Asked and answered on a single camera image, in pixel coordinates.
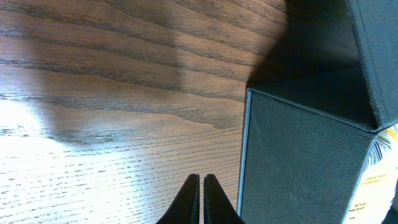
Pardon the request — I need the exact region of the yellow snack bag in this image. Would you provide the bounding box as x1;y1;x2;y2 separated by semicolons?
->
345;125;397;224

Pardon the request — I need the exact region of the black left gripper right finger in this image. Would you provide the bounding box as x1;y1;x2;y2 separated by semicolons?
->
203;174;244;224

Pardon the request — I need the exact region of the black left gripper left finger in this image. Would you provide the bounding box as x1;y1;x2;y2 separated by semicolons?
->
156;174;200;224

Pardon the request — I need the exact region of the dark green box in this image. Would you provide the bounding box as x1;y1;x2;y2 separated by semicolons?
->
237;0;397;223

